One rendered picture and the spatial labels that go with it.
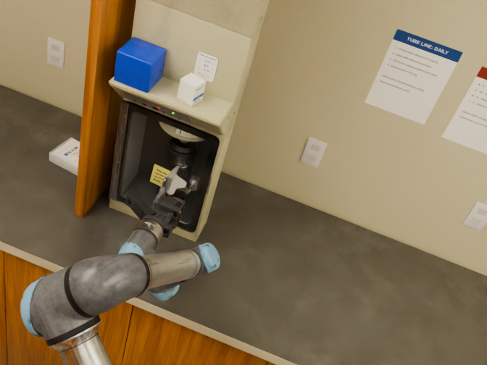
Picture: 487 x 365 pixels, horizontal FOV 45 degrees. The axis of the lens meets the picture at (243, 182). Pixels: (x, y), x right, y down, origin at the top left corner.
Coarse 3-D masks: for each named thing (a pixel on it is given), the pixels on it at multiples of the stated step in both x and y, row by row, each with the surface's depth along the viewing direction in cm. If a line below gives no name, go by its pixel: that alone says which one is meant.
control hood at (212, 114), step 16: (112, 80) 156; (160, 80) 161; (144, 96) 155; (160, 96) 156; (176, 96) 157; (208, 96) 161; (192, 112) 154; (208, 112) 155; (224, 112) 157; (208, 128) 163; (224, 128) 162
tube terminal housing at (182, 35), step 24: (144, 0) 152; (144, 24) 156; (168, 24) 154; (192, 24) 152; (168, 48) 158; (192, 48) 156; (216, 48) 154; (240, 48) 152; (168, 72) 162; (192, 72) 160; (216, 72) 158; (240, 72) 156; (216, 96) 162; (240, 96) 169; (216, 168) 178; (192, 240) 198
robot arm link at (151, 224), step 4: (144, 220) 160; (148, 220) 159; (152, 220) 160; (140, 224) 159; (144, 224) 158; (148, 224) 157; (152, 224) 159; (156, 224) 159; (148, 228) 157; (152, 228) 158; (156, 228) 158; (160, 228) 160; (156, 232) 158; (160, 232) 160; (156, 236) 158; (160, 236) 160
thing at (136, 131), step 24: (144, 120) 173; (168, 120) 170; (144, 144) 178; (168, 144) 175; (192, 144) 172; (216, 144) 170; (120, 168) 187; (144, 168) 184; (168, 168) 180; (192, 168) 177; (120, 192) 193; (144, 192) 189; (192, 192) 183; (192, 216) 189
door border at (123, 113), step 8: (128, 104) 171; (120, 112) 173; (120, 128) 177; (120, 136) 179; (120, 144) 181; (120, 152) 183; (120, 160) 185; (112, 168) 187; (112, 176) 189; (112, 184) 192; (112, 192) 194
